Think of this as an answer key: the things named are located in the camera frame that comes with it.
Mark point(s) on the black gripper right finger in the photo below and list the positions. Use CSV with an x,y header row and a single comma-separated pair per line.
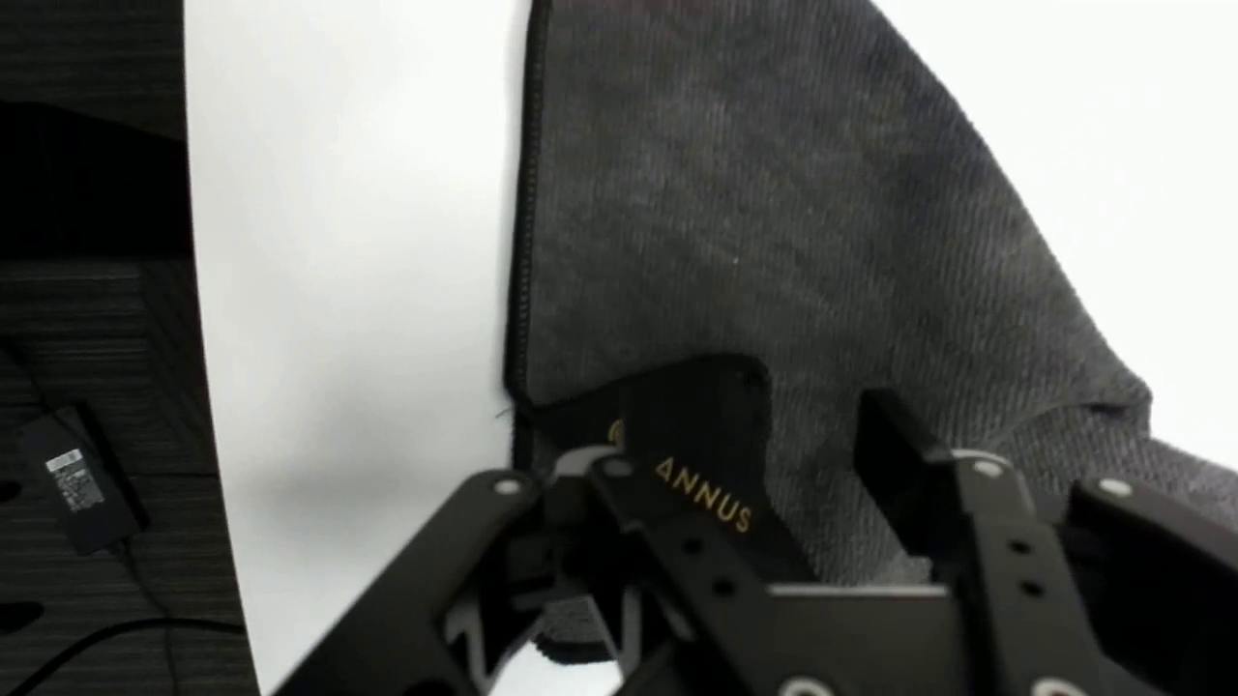
x,y
1018,582

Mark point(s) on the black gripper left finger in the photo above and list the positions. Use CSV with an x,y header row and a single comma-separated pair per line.
x,y
515,582

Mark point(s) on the dark grey towel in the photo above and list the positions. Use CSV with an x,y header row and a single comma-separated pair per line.
x,y
774,193

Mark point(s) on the black power adapter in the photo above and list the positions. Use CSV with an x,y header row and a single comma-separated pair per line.
x,y
81,477

